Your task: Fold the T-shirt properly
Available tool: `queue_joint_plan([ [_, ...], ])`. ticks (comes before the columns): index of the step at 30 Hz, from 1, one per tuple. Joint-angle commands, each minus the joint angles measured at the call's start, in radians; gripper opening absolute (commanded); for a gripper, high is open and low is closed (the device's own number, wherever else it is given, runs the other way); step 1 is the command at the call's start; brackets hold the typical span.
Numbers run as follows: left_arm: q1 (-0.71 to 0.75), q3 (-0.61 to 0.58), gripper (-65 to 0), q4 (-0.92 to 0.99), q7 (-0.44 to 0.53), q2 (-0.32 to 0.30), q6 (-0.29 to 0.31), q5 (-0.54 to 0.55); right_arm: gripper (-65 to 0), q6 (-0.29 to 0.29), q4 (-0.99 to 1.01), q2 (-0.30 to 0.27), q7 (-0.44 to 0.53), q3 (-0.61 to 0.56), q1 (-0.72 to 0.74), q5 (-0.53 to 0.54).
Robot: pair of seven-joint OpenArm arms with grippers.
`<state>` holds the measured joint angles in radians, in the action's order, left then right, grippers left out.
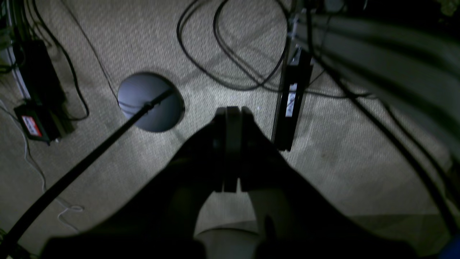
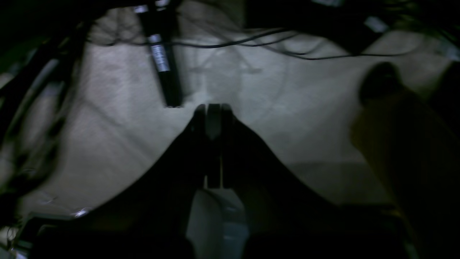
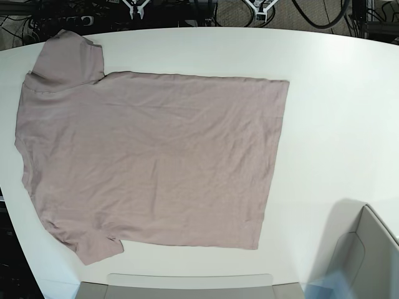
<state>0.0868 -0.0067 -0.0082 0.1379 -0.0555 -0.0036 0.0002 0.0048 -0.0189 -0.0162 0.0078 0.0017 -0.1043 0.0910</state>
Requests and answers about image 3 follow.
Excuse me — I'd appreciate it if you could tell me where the thick black cable loop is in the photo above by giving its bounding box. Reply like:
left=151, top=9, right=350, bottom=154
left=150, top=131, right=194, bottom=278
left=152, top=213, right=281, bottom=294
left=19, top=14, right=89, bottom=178
left=291, top=0, right=352, bottom=29

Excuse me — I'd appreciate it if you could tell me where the white camera bracket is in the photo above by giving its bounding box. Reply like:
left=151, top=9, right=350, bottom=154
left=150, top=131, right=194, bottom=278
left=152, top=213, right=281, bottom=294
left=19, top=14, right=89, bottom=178
left=123, top=0, right=151, bottom=20
left=244, top=0, right=278, bottom=23

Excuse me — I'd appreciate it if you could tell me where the grey box right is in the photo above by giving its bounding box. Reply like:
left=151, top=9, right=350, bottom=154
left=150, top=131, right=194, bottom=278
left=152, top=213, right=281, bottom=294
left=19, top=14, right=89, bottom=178
left=328, top=205, right=398, bottom=298

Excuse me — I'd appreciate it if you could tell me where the blue translucent object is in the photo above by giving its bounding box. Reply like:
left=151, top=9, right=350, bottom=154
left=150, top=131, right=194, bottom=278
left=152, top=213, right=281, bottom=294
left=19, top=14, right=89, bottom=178
left=303, top=270, right=353, bottom=299

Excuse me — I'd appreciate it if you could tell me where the mauve pink T-shirt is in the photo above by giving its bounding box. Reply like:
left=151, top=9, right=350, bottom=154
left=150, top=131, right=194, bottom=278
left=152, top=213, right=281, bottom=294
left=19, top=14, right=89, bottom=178
left=15, top=31, right=289, bottom=265

